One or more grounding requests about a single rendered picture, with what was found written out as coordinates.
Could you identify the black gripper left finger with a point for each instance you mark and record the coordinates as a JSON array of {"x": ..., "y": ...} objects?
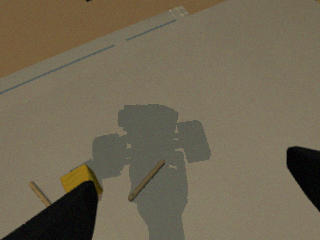
[{"x": 71, "y": 217}]

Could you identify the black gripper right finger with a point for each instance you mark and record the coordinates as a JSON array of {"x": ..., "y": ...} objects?
[{"x": 304, "y": 165}]

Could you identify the yellow wooden block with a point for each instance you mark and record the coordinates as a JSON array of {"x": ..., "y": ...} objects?
[{"x": 78, "y": 176}]

